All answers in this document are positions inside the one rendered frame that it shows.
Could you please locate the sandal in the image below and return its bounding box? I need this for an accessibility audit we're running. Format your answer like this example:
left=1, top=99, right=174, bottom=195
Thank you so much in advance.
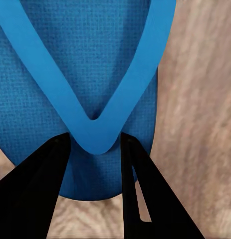
left=0, top=0, right=177, bottom=201

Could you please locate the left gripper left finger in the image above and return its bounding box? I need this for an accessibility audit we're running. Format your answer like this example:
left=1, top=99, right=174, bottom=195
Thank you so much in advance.
left=0, top=132, right=71, bottom=239

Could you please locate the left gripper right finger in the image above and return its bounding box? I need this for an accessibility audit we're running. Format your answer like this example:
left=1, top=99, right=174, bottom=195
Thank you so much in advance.
left=120, top=133, right=205, bottom=239

